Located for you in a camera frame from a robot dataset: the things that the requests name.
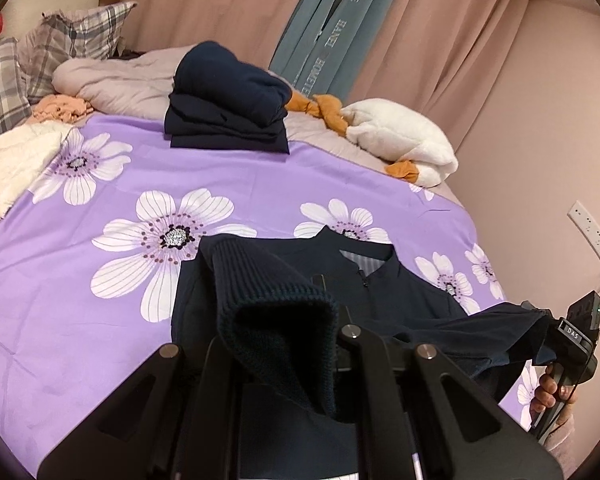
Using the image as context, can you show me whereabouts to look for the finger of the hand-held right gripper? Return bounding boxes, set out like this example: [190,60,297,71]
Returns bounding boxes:
[520,300,565,332]

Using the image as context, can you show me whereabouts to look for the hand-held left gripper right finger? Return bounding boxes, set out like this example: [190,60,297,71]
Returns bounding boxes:
[312,274,564,480]

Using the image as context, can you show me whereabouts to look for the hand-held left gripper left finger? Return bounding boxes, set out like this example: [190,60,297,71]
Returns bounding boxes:
[37,335,242,480]

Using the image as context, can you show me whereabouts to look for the navy blue jacket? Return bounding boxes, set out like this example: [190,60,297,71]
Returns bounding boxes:
[171,226,563,480]

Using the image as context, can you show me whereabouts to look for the person's right forearm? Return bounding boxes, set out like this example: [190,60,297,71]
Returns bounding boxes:
[542,402,583,463]

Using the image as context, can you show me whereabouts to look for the stack of folded navy clothes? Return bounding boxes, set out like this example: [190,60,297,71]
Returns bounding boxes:
[163,41,292,156]

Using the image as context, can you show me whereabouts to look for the person's right hand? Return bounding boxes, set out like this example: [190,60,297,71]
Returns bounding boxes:
[529,367,578,430]

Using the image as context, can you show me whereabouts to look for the purple floral bed sheet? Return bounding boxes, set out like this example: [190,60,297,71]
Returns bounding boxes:
[0,112,541,466]

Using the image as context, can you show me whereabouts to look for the white goose plush toy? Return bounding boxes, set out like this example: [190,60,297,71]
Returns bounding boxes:
[284,93,460,189]

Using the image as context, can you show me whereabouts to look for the pink curtain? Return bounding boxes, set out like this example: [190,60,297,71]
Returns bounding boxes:
[120,0,326,68]
[347,0,548,161]

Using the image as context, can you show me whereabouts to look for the white fluffy cloth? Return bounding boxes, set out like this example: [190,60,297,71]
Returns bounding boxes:
[0,122,74,219]

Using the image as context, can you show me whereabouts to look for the peach cloth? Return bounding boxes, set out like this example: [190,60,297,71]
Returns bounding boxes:
[29,94,94,124]

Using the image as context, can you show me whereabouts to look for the pale pink quilt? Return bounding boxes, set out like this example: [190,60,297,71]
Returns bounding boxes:
[52,45,203,122]

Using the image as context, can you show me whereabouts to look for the grey-blue curtain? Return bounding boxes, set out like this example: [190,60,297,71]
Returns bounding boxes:
[268,0,412,97]

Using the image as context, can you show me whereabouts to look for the plaid pillow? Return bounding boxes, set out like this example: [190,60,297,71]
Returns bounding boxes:
[0,37,34,147]
[17,1,139,106]

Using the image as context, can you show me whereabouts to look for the white wall socket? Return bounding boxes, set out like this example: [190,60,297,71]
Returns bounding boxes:
[567,200,600,264]

